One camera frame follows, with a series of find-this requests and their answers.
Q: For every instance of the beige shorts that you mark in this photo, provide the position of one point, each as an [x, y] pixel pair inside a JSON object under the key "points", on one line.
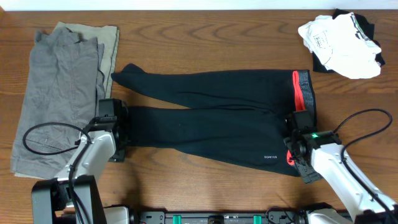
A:
{"points": [[109, 46]]}

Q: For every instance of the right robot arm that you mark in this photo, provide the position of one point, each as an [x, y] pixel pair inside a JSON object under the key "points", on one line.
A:
{"points": [[321, 155]]}

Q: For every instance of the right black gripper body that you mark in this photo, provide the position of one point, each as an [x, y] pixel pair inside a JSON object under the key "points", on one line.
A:
{"points": [[308, 175]]}

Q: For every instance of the black leggings with red waistband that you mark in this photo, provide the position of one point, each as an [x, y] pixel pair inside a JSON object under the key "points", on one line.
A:
{"points": [[233, 116]]}

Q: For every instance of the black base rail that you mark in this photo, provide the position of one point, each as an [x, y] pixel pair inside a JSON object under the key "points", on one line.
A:
{"points": [[277, 216]]}

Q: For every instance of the grey cargo shorts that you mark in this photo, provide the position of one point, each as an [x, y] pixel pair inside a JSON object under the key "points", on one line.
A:
{"points": [[59, 102]]}

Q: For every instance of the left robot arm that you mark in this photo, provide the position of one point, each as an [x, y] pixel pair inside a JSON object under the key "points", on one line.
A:
{"points": [[72, 196]]}

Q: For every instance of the white printed t-shirt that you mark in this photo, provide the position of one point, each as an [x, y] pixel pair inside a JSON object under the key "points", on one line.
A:
{"points": [[342, 46]]}

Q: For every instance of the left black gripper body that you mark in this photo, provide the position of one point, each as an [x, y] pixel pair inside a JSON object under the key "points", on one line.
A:
{"points": [[122, 149]]}

